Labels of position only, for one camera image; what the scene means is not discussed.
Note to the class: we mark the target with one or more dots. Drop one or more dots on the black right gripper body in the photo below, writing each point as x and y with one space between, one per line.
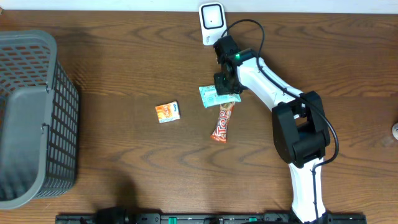
223 86

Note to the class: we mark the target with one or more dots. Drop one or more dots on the mint green wipes packet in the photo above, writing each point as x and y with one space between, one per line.
210 97

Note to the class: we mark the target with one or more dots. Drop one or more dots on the red chocolate bar wrapper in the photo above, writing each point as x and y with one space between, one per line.
221 130

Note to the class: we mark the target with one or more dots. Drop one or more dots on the orange small box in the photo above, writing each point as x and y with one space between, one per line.
168 112

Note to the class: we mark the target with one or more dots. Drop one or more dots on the green lid jar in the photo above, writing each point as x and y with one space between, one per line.
395 131

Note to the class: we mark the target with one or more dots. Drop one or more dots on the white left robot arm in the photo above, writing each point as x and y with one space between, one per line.
113 215

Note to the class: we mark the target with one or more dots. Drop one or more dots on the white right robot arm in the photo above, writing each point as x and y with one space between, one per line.
300 132

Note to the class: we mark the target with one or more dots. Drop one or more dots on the white barcode scanner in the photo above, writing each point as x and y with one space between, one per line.
212 21

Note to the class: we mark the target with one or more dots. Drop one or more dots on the grey plastic basket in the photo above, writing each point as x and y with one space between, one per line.
39 120

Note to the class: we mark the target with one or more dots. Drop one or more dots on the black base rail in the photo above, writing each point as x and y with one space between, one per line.
155 218

